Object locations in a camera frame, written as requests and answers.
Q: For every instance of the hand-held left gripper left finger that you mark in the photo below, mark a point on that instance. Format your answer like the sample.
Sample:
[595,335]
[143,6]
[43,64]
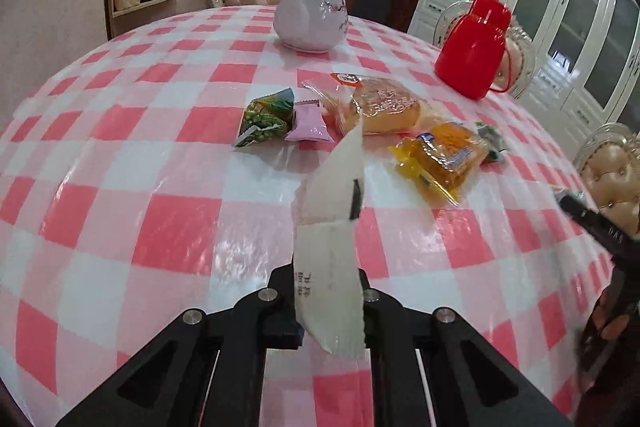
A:
[280,292]

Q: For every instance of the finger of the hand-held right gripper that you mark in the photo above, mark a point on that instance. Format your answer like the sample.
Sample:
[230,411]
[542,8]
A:
[600,224]

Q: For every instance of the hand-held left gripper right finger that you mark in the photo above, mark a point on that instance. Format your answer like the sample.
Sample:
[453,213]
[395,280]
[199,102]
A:
[380,322]

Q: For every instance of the white opaque snack packet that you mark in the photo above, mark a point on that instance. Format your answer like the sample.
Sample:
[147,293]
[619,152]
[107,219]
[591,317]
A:
[325,257]

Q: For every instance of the person's right hand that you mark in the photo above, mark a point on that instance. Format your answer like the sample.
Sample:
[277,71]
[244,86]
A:
[617,322]

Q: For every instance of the small green yellow snack packet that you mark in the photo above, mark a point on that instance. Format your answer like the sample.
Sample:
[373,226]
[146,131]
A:
[492,142]

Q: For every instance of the red white checkered tablecloth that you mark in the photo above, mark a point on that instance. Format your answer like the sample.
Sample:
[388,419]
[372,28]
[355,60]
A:
[150,207]

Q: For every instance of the pink snack packet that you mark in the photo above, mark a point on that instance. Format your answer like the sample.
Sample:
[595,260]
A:
[310,122]

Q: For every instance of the green pea snack packet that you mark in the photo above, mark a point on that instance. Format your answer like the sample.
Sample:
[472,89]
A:
[265,119]

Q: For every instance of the yellow cake packet blue label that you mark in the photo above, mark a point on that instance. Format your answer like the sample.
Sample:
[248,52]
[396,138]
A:
[440,157]

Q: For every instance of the round bun clear packet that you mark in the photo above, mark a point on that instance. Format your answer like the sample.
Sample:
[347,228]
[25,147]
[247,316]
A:
[385,107]

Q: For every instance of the red thermos jug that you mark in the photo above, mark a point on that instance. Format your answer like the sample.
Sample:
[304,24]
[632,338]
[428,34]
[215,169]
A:
[470,52]

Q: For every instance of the white floral teapot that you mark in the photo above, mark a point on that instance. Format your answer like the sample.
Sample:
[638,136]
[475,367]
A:
[310,12]

